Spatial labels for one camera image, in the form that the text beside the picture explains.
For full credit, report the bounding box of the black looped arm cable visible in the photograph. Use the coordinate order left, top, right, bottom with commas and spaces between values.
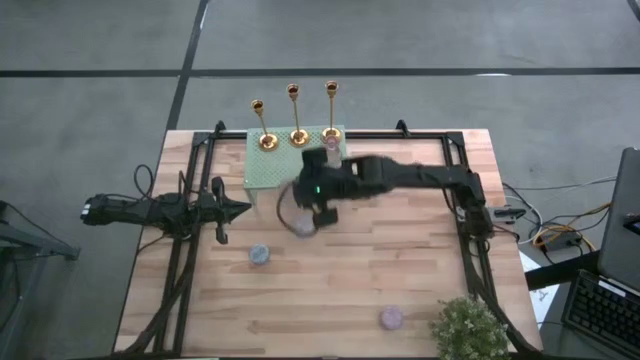
132, 163, 157, 202

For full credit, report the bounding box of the grey metal stand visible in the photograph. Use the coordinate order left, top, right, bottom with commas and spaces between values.
0, 199, 81, 262

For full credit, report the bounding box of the tall brass candlestick holder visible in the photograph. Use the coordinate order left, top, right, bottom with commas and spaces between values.
285, 82, 312, 148
320, 80, 344, 146

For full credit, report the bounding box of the green perforated metal shelf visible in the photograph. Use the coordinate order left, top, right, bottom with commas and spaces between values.
243, 124, 349, 192

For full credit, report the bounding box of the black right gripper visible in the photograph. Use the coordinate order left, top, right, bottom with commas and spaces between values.
293, 147, 354, 230

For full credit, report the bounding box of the pink ribbed glass candle holder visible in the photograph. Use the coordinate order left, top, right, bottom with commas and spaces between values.
323, 135, 343, 169

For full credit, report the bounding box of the short brass candlestick holder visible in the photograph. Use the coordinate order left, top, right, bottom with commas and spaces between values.
250, 98, 280, 153

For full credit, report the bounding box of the grey open laptop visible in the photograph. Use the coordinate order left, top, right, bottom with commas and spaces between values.
560, 146, 640, 359

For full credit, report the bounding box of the grey table edge device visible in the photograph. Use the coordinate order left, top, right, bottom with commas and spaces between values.
487, 204, 527, 224

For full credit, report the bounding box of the green plant in brass pot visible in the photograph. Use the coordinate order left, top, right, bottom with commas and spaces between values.
428, 294, 512, 360

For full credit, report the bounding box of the black aluminium rig frame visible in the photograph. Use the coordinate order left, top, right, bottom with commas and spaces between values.
113, 118, 545, 360

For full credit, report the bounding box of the black power adaptor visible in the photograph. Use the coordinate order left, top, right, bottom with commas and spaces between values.
542, 232, 584, 254

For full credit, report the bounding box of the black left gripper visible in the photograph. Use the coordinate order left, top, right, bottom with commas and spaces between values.
197, 175, 253, 246

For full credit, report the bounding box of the white paper sheet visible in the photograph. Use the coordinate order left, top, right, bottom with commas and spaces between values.
518, 249, 561, 329

